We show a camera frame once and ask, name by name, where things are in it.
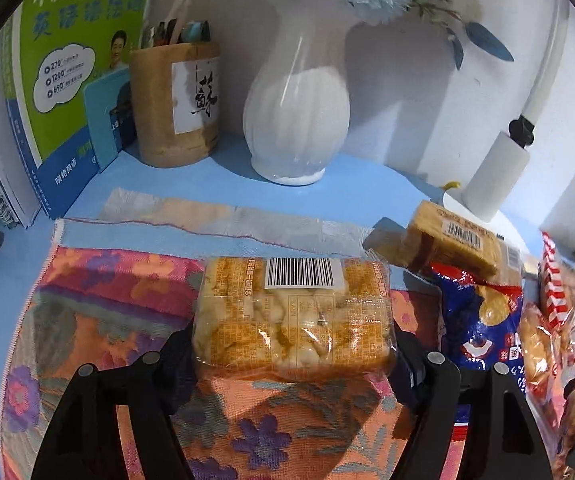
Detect red striped bread bag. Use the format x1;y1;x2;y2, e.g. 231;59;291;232
519;233;575;404

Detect blue red cracker bag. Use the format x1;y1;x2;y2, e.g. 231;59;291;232
429;261;526;428

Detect brown label cake pack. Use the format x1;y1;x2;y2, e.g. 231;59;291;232
399;200;522;286

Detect sachima cake pack barcode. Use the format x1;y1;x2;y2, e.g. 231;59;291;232
192;257;397;382

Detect floral woven table mat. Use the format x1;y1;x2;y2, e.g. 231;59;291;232
0;216;569;480

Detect white desk lamp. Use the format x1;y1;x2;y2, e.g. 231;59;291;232
443;0;571;247

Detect light blue card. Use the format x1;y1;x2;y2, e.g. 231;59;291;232
84;67;137;171

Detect wooden pen holder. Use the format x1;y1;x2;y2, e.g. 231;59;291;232
129;41;220;168

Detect white ceramic vase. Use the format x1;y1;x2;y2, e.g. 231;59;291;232
243;0;359;186

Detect green grammar book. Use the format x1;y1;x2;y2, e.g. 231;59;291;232
2;0;149;219

